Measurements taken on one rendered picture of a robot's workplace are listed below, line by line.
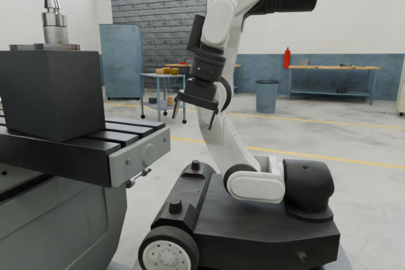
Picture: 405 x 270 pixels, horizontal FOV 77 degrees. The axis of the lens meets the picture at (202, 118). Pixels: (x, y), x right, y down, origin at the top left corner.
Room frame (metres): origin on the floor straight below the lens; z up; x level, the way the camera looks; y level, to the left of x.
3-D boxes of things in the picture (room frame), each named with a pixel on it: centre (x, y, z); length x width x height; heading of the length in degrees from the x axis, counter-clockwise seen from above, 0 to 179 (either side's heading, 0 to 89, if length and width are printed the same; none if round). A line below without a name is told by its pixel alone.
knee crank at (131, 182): (1.21, 0.33, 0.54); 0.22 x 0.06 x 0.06; 159
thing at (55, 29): (0.58, 0.32, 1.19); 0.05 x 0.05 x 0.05
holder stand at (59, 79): (0.61, 0.36, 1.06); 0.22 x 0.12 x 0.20; 61
